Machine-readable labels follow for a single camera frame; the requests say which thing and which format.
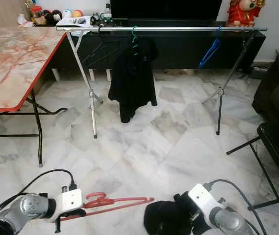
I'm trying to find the black shirt with green logo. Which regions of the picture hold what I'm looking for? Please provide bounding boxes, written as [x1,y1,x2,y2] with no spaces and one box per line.
[143,193,213,235]
[108,37,159,123]

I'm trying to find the red hanger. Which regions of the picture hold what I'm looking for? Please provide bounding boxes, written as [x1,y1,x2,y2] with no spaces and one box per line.
[61,192,155,222]

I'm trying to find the blue hanger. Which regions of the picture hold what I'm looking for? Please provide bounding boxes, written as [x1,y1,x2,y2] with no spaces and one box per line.
[198,27,223,69]

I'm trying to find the green hanger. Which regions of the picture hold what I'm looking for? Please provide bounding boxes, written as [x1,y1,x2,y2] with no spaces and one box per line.
[130,26,141,56]

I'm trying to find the black hanger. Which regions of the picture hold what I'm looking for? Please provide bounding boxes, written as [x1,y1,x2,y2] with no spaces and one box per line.
[83,28,123,67]

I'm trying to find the dark brown sofa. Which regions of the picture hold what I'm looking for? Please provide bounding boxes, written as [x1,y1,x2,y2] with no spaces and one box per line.
[252,51,279,129]

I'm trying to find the black TV console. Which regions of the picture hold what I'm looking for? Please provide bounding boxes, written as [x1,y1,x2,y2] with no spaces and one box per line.
[49,18,266,73]

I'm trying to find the silver clothes rack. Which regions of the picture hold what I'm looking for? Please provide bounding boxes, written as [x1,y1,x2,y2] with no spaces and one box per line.
[56,26,268,139]

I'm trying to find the white paper stack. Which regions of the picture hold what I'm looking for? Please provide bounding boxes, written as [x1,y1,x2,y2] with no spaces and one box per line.
[56,16,92,27]

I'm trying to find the black plush toy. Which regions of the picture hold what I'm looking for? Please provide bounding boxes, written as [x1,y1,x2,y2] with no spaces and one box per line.
[42,10,60,26]

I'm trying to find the white tissue pack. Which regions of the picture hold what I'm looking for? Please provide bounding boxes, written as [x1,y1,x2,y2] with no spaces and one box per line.
[17,14,32,27]

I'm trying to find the small bottle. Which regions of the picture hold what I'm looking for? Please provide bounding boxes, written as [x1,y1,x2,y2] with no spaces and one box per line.
[102,4,112,21]

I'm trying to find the red lid jar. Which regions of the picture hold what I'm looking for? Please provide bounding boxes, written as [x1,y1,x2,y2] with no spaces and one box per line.
[28,6,43,25]

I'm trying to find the red Buddha statue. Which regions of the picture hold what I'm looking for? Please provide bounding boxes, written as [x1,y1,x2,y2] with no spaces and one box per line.
[226,0,266,27]

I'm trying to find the black television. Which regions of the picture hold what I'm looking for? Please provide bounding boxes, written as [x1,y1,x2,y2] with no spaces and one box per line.
[110,0,223,20]

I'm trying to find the wooden cabinet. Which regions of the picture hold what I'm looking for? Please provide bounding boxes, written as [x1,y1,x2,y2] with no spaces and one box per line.
[0,0,26,26]

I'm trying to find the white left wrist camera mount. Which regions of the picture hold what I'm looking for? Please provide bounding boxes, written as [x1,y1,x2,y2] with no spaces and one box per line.
[44,188,83,223]

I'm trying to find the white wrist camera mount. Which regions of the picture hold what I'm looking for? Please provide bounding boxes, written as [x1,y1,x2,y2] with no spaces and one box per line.
[44,188,83,223]
[187,183,226,227]

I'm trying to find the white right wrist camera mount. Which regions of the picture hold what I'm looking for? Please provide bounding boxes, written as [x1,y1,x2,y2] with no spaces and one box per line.
[187,183,226,227]

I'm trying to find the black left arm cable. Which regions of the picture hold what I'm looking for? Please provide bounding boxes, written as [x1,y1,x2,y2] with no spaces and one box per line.
[2,169,77,227]

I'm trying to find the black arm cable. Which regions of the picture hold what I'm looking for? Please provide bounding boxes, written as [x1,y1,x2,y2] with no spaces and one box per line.
[204,179,270,235]
[2,169,77,227]

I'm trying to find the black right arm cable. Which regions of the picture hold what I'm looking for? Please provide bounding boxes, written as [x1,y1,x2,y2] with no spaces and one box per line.
[204,179,270,235]

